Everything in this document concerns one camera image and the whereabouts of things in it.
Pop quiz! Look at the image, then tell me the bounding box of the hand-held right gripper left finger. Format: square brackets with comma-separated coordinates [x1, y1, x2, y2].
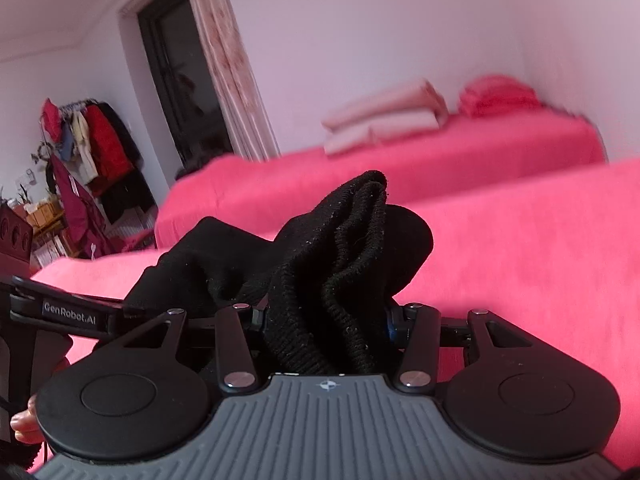
[117, 302, 268, 393]

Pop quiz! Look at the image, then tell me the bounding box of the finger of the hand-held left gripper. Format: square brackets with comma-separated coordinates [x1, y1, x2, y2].
[7, 275, 127, 341]

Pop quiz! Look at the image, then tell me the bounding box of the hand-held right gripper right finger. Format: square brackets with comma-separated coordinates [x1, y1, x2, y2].
[385, 302, 536, 393]

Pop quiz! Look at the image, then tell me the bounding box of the person's left forearm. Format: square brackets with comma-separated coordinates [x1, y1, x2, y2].
[0, 441, 40, 480]

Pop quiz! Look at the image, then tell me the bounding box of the person's left hand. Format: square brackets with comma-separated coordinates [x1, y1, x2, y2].
[10, 394, 43, 447]

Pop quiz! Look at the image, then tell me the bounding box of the wooden shelf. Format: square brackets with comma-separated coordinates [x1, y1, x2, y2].
[22, 195, 69, 267]

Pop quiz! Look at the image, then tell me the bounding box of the maroon garment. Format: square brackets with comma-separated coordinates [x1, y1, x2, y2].
[49, 154, 117, 261]

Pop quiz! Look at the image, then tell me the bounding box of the pink fleece blanket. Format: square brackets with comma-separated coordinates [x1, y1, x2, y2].
[30, 157, 640, 472]

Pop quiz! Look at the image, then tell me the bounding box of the beige garment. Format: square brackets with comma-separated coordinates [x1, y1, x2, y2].
[69, 110, 99, 184]

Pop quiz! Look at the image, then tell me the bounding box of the red jacket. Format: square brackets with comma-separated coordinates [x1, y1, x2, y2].
[81, 105, 134, 197]

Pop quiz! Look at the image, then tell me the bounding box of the bed with pink cover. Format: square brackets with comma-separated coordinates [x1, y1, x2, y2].
[155, 109, 609, 251]

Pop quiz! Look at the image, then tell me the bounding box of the red hat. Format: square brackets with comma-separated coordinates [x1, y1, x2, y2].
[41, 98, 62, 137]

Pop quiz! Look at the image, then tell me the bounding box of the folded pink-red blanket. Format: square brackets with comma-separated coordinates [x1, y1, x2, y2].
[457, 74, 544, 119]

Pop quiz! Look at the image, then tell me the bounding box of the dark window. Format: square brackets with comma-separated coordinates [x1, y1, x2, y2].
[136, 0, 237, 171]

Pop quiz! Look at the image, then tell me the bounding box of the pink patterned curtain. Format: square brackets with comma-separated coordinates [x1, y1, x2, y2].
[184, 0, 282, 162]

